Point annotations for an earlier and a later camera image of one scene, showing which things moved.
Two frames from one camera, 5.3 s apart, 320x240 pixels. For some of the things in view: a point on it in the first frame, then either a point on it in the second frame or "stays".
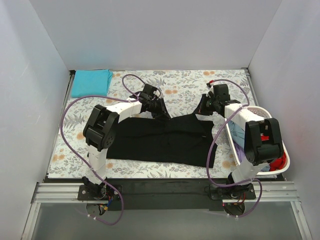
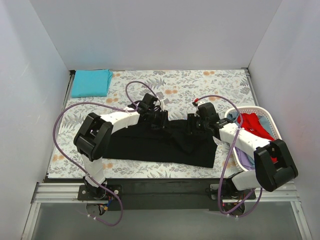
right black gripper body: x=204 y=106 -> x=191 y=122
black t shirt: x=153 y=137 stays
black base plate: x=204 y=193 stays
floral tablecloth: x=179 y=92 stays
